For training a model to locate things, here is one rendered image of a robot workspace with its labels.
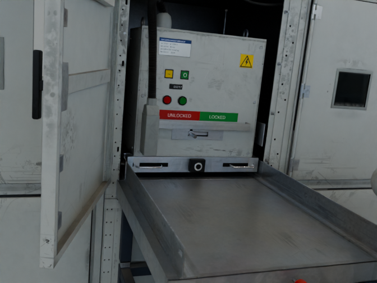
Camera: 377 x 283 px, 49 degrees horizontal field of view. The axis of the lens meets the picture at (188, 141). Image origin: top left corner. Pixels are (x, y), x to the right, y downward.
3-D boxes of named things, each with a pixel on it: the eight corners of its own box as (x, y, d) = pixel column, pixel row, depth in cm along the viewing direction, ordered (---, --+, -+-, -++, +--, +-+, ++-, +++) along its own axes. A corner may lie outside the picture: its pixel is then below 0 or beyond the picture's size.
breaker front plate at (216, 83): (252, 161, 169) (267, 41, 159) (134, 160, 153) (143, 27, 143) (250, 160, 170) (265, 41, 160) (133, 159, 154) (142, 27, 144)
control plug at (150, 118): (157, 156, 144) (161, 106, 141) (143, 156, 143) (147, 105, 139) (151, 151, 152) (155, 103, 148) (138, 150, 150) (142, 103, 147)
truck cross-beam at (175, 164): (257, 172, 170) (258, 158, 169) (126, 172, 153) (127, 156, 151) (251, 168, 175) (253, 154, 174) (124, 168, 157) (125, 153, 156)
